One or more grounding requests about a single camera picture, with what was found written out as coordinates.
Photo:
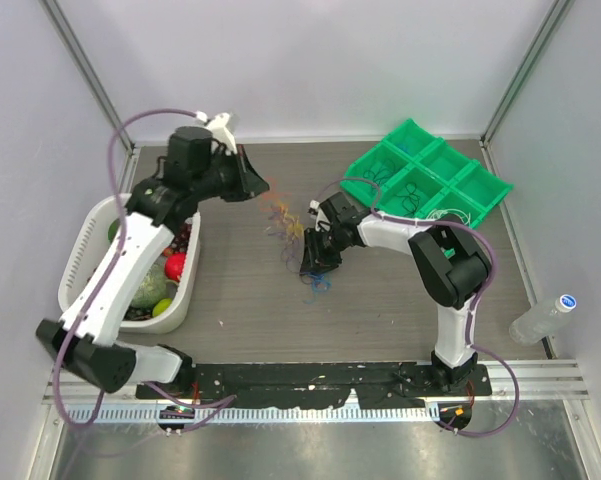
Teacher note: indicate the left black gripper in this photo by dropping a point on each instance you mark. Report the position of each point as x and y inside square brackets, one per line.
[249, 182]

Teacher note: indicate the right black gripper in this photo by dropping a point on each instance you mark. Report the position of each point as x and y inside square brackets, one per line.
[315, 260]

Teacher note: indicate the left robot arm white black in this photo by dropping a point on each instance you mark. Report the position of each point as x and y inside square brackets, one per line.
[202, 162]

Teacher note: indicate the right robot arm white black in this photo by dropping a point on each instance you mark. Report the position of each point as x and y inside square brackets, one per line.
[452, 266]

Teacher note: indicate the red grape bunch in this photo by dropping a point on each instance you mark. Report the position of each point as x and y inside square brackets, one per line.
[180, 242]

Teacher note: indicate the red apple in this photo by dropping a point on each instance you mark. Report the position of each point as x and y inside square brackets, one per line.
[174, 266]

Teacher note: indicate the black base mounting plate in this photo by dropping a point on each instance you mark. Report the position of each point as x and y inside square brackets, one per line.
[318, 386]

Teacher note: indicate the green compartment bin tray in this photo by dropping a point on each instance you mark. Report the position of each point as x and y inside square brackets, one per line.
[412, 173]

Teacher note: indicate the green netted melon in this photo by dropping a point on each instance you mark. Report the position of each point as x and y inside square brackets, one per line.
[152, 289]

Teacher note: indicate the green lime fruit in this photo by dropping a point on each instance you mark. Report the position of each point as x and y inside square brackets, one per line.
[112, 230]

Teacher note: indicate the yellow green small fruit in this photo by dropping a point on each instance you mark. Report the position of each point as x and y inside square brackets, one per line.
[161, 306]

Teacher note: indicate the white plastic fruit basket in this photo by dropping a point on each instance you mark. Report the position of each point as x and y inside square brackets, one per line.
[89, 250]

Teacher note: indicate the clear plastic water bottle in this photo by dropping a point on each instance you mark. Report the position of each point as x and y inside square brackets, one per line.
[543, 319]

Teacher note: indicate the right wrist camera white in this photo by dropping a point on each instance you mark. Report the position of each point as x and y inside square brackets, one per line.
[321, 221]

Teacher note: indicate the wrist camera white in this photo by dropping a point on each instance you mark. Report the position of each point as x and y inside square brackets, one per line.
[321, 221]
[221, 127]

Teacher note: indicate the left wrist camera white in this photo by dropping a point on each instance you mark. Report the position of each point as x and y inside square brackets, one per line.
[221, 127]

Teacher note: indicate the white slotted cable duct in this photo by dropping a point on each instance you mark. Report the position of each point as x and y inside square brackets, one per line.
[162, 413]

